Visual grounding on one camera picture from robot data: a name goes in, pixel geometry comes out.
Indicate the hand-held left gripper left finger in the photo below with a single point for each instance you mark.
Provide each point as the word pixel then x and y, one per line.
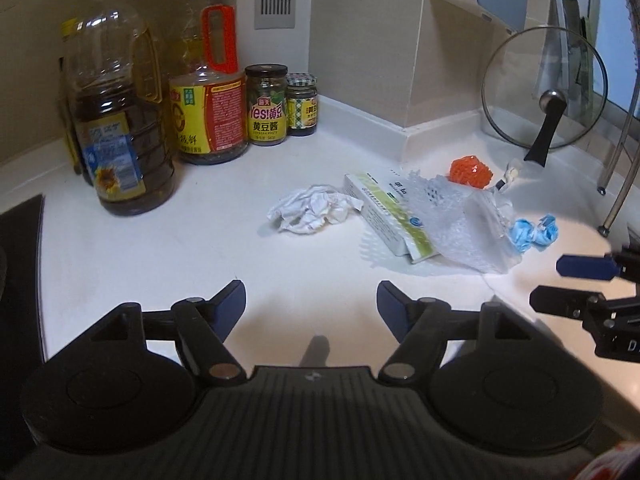
pixel 234 302

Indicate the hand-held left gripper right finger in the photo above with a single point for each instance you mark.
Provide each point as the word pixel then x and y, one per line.
pixel 390 310

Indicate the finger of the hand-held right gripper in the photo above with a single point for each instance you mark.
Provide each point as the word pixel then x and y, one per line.
pixel 560 302
pixel 585 266

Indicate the blue wrapper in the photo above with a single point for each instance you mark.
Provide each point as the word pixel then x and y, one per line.
pixel 530 232

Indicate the white plastic spoon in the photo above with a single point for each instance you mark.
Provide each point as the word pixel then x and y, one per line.
pixel 512 172

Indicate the orange foam fruit net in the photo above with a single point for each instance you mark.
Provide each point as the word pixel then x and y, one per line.
pixel 470 172

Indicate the white green medicine box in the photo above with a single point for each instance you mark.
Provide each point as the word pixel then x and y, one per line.
pixel 385 210

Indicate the clear plastic bag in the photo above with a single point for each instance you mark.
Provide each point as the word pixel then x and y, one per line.
pixel 475 230

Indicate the crumpled white tissue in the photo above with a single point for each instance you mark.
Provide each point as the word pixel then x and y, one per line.
pixel 312 210

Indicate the red white cloth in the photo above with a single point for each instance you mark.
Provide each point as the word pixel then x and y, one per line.
pixel 617 466

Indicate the sauce jar black lid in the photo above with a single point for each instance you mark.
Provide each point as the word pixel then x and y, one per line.
pixel 266 110

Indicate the oil bottle blue label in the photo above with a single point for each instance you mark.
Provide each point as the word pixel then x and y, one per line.
pixel 120 135

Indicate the small jar checkered lid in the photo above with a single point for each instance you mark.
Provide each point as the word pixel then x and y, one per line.
pixel 302 110

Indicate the grey kitchen utensil holder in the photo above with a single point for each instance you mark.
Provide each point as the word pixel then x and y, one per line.
pixel 575 35

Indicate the dark bottle yellow cap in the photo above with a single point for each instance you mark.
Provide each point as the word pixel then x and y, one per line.
pixel 69 110

